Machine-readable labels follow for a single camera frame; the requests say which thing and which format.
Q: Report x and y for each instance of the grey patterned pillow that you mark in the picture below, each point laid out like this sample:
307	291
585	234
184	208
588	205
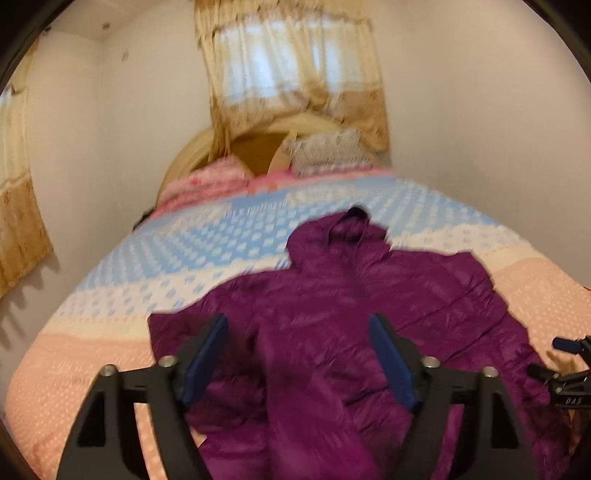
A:
328	150

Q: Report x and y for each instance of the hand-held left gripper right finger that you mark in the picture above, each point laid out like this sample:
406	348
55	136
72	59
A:
390	364

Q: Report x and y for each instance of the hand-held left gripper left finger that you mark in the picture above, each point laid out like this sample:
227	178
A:
206	357

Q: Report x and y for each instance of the beige floral window curtain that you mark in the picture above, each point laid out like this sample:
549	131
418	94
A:
286	55

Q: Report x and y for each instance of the beige floral side curtain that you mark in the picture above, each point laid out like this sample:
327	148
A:
18	207

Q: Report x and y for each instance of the purple puffer jacket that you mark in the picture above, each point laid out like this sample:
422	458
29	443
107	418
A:
314	300

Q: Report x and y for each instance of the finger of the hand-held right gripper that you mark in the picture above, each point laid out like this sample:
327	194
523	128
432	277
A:
570	385
565	344

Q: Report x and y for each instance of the polka dot bed cover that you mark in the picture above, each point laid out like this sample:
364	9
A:
138	286

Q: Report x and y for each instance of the cream round headboard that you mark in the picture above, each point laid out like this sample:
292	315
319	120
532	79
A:
258	152

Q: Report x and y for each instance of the pink folded quilt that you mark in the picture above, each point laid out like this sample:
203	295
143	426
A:
203	182

